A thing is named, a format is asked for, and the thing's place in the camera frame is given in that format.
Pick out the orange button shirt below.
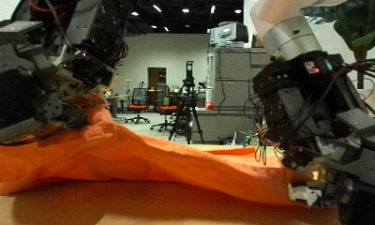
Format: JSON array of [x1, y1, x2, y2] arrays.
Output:
[[0, 93, 323, 207]]

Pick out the green bottle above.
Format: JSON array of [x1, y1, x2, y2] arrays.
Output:
[[245, 132, 260, 146]]

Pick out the background work table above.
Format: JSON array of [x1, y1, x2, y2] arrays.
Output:
[[104, 95, 128, 119]]

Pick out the grey low counter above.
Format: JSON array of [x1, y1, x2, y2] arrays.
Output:
[[192, 107, 264, 144]]

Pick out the grey drawer cabinet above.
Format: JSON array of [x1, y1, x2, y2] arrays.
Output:
[[207, 46, 272, 111]]

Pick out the orange office chair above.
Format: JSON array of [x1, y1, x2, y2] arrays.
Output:
[[148, 83, 180, 132], [124, 87, 151, 125]]

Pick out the copper kettle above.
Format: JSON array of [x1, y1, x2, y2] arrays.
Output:
[[249, 33, 265, 49]]

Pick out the brown door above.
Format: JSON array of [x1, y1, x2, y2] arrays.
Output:
[[147, 67, 168, 92]]

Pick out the grey box device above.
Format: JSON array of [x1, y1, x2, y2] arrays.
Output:
[[208, 21, 249, 49]]

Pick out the black camera tripod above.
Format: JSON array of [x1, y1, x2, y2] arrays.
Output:
[[167, 60, 205, 145]]

